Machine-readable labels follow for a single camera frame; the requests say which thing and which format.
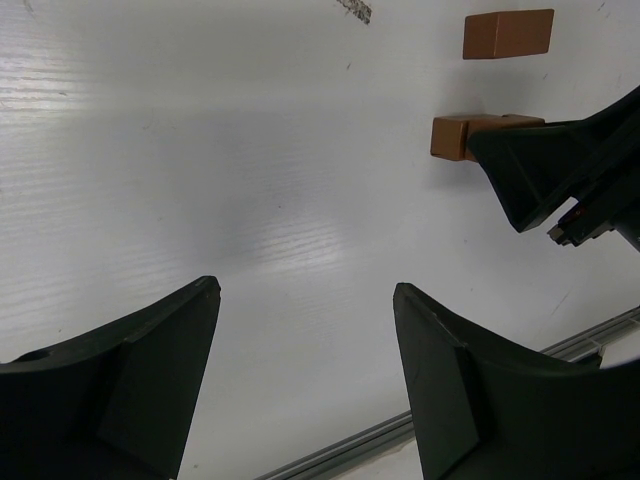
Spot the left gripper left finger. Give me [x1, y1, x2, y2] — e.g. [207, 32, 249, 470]
[1, 276, 221, 479]

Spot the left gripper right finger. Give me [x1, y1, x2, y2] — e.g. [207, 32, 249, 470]
[393, 282, 640, 480]

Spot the brown wood block notched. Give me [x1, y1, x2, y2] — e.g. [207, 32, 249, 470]
[430, 114, 546, 162]

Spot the aluminium side rail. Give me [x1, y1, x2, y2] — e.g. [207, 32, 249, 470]
[252, 304, 640, 480]

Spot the brown wood block long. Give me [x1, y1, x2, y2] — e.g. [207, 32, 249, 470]
[462, 9, 555, 60]

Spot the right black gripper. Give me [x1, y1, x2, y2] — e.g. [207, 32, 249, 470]
[467, 88, 639, 250]

